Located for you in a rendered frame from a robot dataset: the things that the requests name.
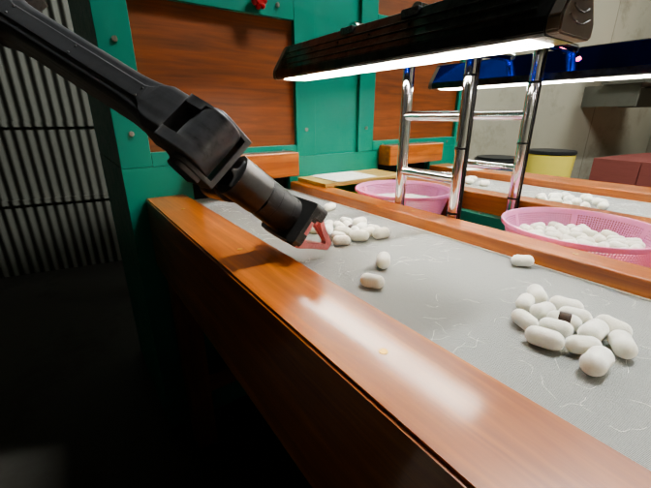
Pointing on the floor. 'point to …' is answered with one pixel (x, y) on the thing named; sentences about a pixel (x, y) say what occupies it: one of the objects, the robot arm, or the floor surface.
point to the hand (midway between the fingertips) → (325, 244)
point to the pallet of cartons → (623, 169)
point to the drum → (550, 162)
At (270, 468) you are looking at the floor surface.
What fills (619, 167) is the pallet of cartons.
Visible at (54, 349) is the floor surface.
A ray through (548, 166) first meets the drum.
